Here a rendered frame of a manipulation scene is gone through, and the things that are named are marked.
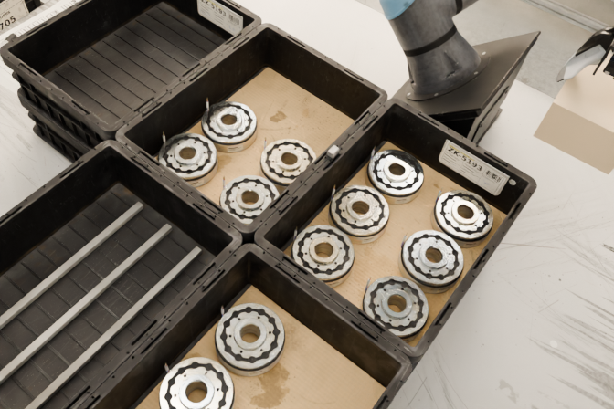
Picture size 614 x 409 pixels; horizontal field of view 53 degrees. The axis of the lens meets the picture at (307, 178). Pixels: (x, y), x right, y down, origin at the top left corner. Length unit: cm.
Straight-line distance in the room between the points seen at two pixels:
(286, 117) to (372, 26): 51
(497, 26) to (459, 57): 166
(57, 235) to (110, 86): 34
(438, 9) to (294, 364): 72
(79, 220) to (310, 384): 47
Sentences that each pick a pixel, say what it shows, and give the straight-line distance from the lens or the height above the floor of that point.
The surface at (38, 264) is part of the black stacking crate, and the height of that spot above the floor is 83.
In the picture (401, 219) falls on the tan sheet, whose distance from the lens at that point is 110.
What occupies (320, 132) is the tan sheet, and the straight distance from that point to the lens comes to 119.
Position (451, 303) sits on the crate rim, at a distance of 93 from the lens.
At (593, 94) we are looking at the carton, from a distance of 100.
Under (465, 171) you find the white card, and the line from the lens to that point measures 114.
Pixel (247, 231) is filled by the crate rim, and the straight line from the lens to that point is 94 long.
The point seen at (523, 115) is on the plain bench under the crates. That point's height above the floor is 70.
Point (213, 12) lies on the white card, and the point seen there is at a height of 89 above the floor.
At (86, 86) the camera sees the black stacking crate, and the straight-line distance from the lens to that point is 130.
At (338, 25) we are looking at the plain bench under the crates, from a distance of 163.
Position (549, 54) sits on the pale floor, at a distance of 291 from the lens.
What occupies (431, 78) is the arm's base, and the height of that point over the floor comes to 87.
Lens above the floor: 173
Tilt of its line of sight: 53 degrees down
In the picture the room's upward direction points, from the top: 8 degrees clockwise
